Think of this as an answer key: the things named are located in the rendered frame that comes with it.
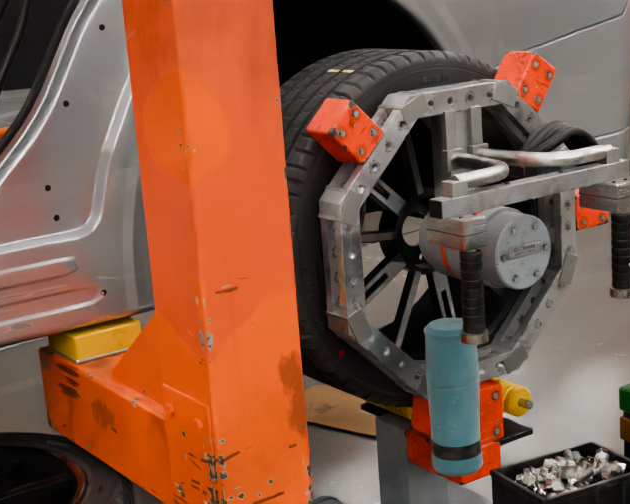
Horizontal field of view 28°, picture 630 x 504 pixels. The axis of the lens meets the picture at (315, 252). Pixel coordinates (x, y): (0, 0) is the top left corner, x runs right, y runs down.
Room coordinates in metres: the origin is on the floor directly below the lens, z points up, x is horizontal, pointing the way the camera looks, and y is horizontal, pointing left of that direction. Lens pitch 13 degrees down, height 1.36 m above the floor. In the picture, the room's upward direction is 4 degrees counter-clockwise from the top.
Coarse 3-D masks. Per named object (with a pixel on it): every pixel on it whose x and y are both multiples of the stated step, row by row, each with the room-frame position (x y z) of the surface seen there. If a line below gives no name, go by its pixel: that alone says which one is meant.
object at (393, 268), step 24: (408, 144) 2.23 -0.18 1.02; (504, 144) 2.36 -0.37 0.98; (408, 168) 2.24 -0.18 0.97; (384, 192) 2.21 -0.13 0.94; (408, 192) 2.26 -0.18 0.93; (432, 192) 2.26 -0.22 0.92; (384, 216) 2.24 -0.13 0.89; (384, 240) 2.19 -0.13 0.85; (384, 264) 2.19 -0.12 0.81; (408, 264) 2.22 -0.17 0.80; (408, 288) 2.22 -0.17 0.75; (432, 288) 2.26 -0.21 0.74; (456, 288) 2.45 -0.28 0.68; (504, 288) 2.36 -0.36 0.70; (408, 312) 2.22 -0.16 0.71; (432, 312) 2.43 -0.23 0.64; (456, 312) 2.39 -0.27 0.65; (504, 312) 2.32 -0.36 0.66; (408, 336) 2.37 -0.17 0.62
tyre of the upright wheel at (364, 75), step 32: (320, 64) 2.33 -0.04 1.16; (352, 64) 2.27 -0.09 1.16; (384, 64) 2.19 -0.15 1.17; (416, 64) 2.22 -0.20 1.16; (448, 64) 2.26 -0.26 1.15; (480, 64) 2.30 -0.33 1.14; (288, 96) 2.26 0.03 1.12; (320, 96) 2.18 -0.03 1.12; (352, 96) 2.14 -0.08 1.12; (384, 96) 2.18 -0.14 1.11; (288, 128) 2.18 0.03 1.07; (288, 160) 2.11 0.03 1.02; (320, 160) 2.10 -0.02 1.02; (288, 192) 2.08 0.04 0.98; (320, 192) 2.09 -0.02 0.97; (320, 224) 2.09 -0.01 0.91; (320, 256) 2.09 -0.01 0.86; (320, 288) 2.09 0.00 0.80; (320, 320) 2.08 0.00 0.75; (320, 352) 2.08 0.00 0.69; (352, 352) 2.12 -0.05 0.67; (352, 384) 2.12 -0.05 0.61; (384, 384) 2.15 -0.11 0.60
